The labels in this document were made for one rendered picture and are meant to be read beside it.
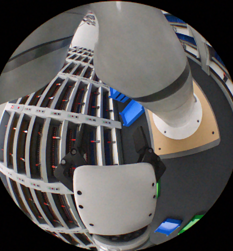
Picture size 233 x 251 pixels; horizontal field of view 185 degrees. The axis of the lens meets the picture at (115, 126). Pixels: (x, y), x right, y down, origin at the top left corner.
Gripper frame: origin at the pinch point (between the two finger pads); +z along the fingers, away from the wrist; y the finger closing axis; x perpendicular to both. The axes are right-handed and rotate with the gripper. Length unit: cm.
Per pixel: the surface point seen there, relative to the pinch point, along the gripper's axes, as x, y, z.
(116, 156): -71, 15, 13
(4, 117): -8, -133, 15
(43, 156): -43, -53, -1
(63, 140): -46, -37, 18
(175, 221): -33, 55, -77
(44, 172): -46, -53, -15
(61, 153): -48, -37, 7
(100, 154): -62, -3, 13
